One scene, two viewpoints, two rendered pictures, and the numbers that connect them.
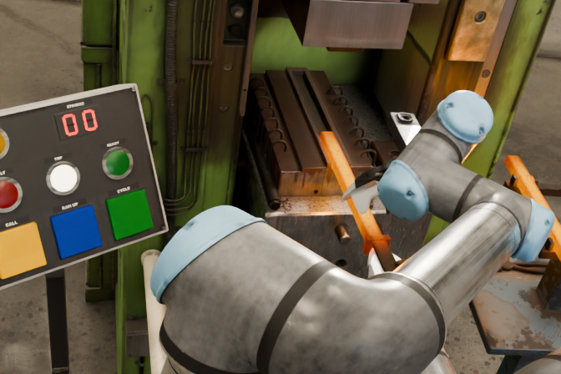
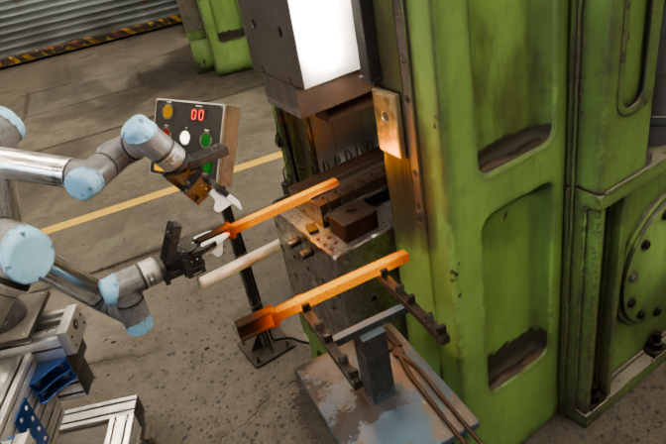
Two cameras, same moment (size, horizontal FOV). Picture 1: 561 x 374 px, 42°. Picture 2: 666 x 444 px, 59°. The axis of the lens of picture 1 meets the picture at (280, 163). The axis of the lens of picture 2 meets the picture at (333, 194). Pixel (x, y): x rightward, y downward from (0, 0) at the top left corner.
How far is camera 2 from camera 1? 1.98 m
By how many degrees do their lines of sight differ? 65
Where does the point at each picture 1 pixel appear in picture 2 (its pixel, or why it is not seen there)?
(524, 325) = (332, 381)
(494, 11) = (390, 113)
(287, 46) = not seen: hidden behind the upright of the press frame
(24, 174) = (173, 130)
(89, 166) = (195, 137)
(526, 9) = (424, 121)
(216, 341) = not seen: outside the picture
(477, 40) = (388, 137)
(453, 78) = (396, 168)
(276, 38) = not seen: hidden behind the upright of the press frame
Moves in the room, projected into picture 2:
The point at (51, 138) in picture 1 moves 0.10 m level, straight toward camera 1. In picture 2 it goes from (186, 117) to (161, 128)
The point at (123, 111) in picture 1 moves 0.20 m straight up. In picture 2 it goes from (215, 116) to (199, 59)
